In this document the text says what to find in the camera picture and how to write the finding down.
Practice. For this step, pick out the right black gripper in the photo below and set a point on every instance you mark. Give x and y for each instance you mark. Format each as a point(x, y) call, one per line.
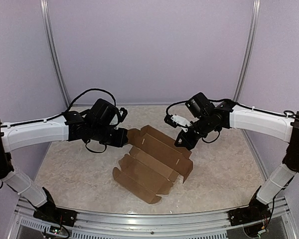
point(188, 143)

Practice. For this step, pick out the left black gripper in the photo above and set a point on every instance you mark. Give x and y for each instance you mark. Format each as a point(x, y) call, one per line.
point(119, 142)

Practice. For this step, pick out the brown cardboard box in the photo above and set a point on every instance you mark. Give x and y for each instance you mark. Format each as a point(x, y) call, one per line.
point(152, 165)

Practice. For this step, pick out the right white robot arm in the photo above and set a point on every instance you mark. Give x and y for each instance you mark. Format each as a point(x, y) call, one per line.
point(274, 136)

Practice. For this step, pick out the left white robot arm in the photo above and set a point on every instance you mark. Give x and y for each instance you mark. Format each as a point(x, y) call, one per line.
point(15, 136)

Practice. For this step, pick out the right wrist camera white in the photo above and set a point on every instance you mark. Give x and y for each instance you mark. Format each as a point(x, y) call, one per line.
point(177, 121)

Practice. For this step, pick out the front aluminium frame rail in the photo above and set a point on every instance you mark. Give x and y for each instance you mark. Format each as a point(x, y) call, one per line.
point(98, 225)

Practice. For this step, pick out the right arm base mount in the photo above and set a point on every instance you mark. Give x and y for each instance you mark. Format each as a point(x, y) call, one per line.
point(248, 214)

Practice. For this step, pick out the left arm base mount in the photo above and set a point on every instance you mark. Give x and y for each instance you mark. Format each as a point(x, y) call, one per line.
point(57, 215)

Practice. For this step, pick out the left aluminium frame post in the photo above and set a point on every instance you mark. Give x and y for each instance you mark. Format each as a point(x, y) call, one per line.
point(53, 51)

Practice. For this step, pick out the aluminium frame post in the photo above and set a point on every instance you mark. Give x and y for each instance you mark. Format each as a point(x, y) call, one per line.
point(248, 49)
point(53, 51)

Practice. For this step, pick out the right aluminium frame post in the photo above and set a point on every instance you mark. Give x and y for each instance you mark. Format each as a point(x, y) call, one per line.
point(248, 49)

